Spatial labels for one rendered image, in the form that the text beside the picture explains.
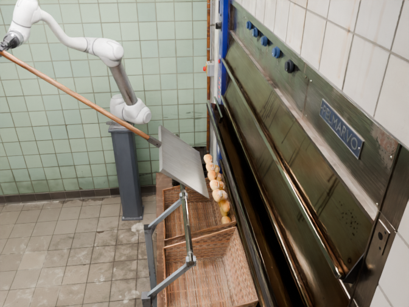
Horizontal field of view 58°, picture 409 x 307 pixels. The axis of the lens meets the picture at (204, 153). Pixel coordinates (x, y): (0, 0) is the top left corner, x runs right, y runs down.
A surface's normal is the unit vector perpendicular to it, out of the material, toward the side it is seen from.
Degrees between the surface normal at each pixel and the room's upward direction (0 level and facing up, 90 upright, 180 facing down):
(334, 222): 70
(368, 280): 90
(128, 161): 90
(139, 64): 90
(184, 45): 90
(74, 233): 0
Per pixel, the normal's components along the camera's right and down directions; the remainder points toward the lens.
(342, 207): -0.93, -0.24
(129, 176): 0.05, 0.52
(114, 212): 0.00, -0.85
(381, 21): -0.99, 0.06
